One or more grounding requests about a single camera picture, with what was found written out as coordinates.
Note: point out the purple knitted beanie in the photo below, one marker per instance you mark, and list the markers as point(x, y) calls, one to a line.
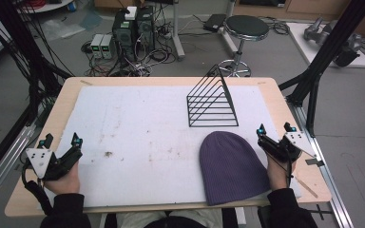
point(229, 171)

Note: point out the blue tape roll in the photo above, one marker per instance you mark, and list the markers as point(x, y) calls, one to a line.
point(72, 6)

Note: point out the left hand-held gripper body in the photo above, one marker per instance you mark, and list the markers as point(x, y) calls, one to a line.
point(41, 160)

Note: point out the person's right hand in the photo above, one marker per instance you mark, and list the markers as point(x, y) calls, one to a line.
point(278, 175)

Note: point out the round white table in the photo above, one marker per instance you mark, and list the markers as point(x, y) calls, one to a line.
point(44, 5)

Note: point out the grey metal table leg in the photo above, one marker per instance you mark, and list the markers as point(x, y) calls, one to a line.
point(178, 31)

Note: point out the person's lap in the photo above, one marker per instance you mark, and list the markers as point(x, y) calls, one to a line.
point(171, 218)

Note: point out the black round stool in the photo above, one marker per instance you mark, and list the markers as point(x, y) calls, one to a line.
point(246, 27)

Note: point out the black computer tower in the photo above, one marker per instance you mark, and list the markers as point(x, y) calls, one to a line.
point(124, 34)
point(145, 28)

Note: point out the white foam mat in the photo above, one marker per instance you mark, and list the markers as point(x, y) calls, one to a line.
point(139, 148)

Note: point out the aluminium rail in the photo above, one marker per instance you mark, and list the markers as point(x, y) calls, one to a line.
point(332, 190)
point(3, 166)

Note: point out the black flat box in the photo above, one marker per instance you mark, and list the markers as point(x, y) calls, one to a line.
point(215, 22)

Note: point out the black frame post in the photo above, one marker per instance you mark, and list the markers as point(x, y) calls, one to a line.
point(329, 50)
point(25, 47)

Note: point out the grey bench power supply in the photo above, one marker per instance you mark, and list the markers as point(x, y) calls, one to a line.
point(96, 46)
point(107, 47)

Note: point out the black tape piece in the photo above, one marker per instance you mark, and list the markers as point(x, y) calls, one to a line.
point(315, 161)

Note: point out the white floor platform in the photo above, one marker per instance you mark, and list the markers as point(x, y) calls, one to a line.
point(301, 41)

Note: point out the white box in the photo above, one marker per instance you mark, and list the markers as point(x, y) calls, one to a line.
point(130, 12)

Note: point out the person's left hand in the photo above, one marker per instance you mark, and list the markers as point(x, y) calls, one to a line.
point(65, 182)

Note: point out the thin wooden stick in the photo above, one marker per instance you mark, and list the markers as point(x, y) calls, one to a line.
point(306, 187)

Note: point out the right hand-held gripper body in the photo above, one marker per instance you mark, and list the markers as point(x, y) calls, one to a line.
point(294, 142)

